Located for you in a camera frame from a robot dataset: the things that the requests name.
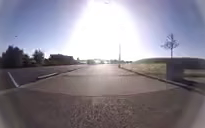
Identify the pale kerb island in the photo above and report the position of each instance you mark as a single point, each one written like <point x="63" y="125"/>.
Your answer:
<point x="47" y="75"/>

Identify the thin pole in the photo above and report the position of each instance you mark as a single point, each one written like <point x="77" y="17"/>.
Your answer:
<point x="119" y="55"/>

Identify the grey box cabinet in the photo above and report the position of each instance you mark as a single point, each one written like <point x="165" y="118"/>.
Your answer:
<point x="174" y="70"/>

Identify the dark hedge mound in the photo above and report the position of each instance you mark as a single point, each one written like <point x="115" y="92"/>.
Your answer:
<point x="173" y="60"/>

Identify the dark trees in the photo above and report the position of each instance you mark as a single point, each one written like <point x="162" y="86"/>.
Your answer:
<point x="15" y="57"/>

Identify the grey asphalt road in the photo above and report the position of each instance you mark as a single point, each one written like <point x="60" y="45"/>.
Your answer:
<point x="26" y="74"/>

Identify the kerb edge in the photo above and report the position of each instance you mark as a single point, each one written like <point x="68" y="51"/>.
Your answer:
<point x="153" y="76"/>

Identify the low dark building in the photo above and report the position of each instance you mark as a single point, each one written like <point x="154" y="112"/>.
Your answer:
<point x="61" y="59"/>

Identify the dry grass strip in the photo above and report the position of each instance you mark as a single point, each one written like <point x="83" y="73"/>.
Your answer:
<point x="146" y="69"/>

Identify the grey asphalt path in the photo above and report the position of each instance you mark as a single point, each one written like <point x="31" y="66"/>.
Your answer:
<point x="100" y="83"/>

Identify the small bare tree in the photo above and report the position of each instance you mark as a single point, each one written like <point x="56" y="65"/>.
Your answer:
<point x="170" y="45"/>

